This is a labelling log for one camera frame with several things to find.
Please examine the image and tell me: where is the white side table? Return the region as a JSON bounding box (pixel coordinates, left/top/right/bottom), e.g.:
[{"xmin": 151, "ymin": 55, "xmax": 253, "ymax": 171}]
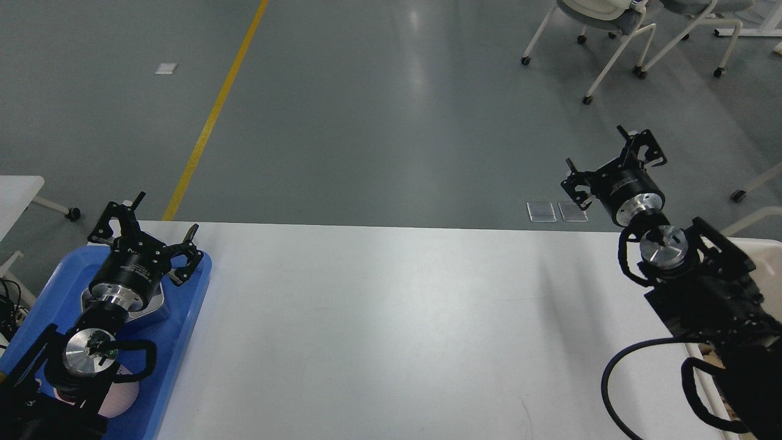
[{"xmin": 1, "ymin": 175, "xmax": 45, "ymax": 240}]

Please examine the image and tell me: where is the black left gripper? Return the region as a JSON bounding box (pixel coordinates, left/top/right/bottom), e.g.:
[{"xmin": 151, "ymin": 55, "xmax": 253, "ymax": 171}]
[{"xmin": 87, "ymin": 191, "xmax": 204, "ymax": 312}]

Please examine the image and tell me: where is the white grey chair right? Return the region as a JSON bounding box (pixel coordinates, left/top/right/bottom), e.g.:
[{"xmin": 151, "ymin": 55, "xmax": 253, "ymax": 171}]
[{"xmin": 633, "ymin": 1, "xmax": 755, "ymax": 79}]

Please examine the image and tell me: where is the stainless steel square tray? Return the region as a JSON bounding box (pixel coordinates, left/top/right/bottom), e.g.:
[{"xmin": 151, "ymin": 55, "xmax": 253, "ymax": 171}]
[{"xmin": 78, "ymin": 282, "xmax": 170, "ymax": 336}]

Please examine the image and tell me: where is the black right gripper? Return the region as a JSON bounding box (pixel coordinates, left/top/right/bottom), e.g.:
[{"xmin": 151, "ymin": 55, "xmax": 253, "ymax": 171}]
[{"xmin": 560, "ymin": 125, "xmax": 668, "ymax": 227}]

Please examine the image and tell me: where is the white desk base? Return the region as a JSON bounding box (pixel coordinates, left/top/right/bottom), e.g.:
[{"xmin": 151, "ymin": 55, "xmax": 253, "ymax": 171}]
[{"xmin": 721, "ymin": 1, "xmax": 781, "ymax": 37}]

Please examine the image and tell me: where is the beige plastic bin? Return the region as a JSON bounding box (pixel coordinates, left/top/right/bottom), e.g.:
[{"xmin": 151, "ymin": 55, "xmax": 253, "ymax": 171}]
[{"xmin": 696, "ymin": 238, "xmax": 781, "ymax": 420}]

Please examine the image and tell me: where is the floor outlet plate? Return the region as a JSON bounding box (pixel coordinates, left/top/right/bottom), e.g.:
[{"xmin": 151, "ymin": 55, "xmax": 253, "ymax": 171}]
[
  {"xmin": 526, "ymin": 202, "xmax": 558, "ymax": 223},
  {"xmin": 557, "ymin": 201, "xmax": 589, "ymax": 222}
]

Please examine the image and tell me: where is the pink plastic mug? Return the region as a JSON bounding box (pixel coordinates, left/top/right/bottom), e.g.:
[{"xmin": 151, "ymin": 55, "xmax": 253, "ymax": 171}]
[{"xmin": 51, "ymin": 362, "xmax": 139, "ymax": 419}]

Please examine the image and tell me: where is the blue plastic tray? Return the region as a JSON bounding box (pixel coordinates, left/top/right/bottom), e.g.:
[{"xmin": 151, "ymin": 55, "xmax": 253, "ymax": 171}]
[{"xmin": 1, "ymin": 246, "xmax": 212, "ymax": 439}]

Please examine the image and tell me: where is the white chair leg with caster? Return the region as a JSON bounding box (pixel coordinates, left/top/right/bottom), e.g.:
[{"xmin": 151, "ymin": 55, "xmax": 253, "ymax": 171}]
[{"xmin": 729, "ymin": 162, "xmax": 781, "ymax": 203}]

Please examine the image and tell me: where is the floor outlet plate left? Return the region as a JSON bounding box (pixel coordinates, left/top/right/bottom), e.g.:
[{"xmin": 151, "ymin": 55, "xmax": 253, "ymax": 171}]
[{"xmin": 526, "ymin": 202, "xmax": 558, "ymax": 223}]

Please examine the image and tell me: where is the white grey chair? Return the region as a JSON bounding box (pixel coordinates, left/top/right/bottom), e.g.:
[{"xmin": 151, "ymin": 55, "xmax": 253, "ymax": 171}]
[
  {"xmin": 633, "ymin": 1, "xmax": 755, "ymax": 79},
  {"xmin": 520, "ymin": 1, "xmax": 657, "ymax": 105}
]

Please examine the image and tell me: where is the white grey chair left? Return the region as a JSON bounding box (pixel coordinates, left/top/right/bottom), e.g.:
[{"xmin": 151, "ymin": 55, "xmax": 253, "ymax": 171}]
[{"xmin": 520, "ymin": 1, "xmax": 657, "ymax": 105}]

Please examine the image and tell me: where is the floor outlet plate right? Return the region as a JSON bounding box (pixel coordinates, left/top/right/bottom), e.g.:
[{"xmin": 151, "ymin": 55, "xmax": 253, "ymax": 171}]
[{"xmin": 557, "ymin": 201, "xmax": 589, "ymax": 222}]

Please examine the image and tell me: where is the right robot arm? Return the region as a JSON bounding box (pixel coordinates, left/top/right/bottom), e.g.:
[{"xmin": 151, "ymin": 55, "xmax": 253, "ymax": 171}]
[{"xmin": 561, "ymin": 126, "xmax": 781, "ymax": 439}]

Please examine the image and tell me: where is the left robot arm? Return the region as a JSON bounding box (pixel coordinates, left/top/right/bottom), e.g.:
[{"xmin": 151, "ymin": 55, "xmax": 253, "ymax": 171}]
[{"xmin": 2, "ymin": 192, "xmax": 211, "ymax": 439}]

